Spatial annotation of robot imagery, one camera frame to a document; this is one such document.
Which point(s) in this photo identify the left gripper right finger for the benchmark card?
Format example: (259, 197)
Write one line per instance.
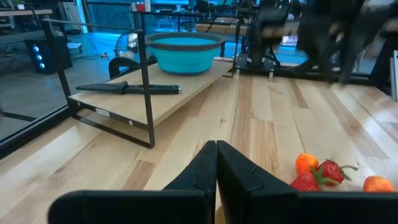
(280, 208)

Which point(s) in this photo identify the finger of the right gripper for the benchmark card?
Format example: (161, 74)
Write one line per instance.
(328, 59)
(349, 59)

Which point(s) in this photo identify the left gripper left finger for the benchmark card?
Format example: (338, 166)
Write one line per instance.
(140, 207)

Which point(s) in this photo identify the orange apricot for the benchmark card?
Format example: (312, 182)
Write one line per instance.
(306, 162)

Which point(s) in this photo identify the red strawberry green leaves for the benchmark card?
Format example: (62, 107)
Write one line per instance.
(305, 184)
(332, 172)

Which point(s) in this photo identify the blue collapsible bowl grey rim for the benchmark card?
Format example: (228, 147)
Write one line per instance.
(185, 57)

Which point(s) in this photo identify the yellow-orange round fruit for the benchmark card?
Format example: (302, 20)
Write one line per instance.
(377, 184)

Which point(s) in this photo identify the silver aluminium profile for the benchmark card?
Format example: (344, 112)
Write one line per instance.
(395, 74)

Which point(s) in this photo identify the black metal shelf stand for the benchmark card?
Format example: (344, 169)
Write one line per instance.
(146, 93)

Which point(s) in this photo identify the black kitchen knife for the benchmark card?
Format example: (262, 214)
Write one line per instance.
(124, 88)

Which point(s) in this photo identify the black computer tower blue lights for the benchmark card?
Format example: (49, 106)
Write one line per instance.
(46, 56)

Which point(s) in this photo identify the red cup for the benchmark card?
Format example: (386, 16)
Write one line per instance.
(140, 7)

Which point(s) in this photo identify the wooden desk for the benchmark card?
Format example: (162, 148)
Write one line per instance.
(25, 12)

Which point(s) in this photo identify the black curved frame bracket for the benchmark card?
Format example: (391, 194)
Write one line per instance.
(121, 63)

